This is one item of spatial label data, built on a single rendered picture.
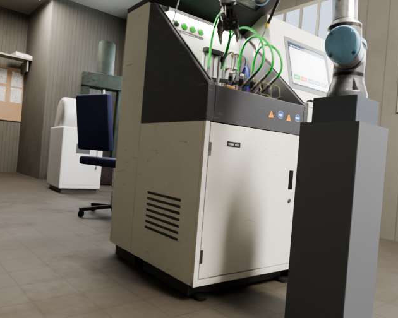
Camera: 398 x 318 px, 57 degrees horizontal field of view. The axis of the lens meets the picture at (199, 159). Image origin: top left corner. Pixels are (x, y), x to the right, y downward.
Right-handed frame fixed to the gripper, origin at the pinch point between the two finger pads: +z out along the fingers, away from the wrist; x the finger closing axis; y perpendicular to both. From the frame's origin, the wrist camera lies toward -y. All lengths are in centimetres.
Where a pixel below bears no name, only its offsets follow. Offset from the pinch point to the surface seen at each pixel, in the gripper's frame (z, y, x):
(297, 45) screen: 35, -51, 53
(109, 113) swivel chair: 107, -108, -93
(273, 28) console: 20, -48, 36
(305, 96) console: 57, -23, 52
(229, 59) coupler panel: 34, -43, 7
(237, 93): 11.8, 28.4, -1.5
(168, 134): 30, 28, -36
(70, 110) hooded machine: 201, -262, -182
